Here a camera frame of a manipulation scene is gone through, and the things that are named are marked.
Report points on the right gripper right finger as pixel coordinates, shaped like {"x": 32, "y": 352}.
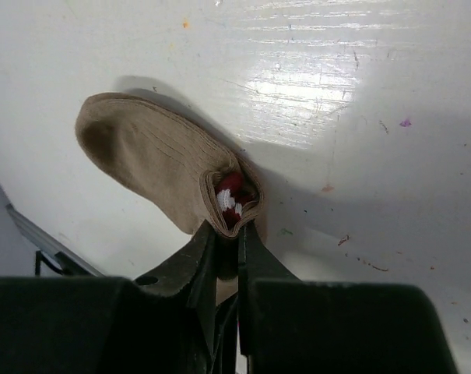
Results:
{"x": 288, "y": 325}

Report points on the tan sock with red cuff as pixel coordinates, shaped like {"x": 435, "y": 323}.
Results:
{"x": 171, "y": 161}

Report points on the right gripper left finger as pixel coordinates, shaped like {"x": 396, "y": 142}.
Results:
{"x": 161, "y": 322}

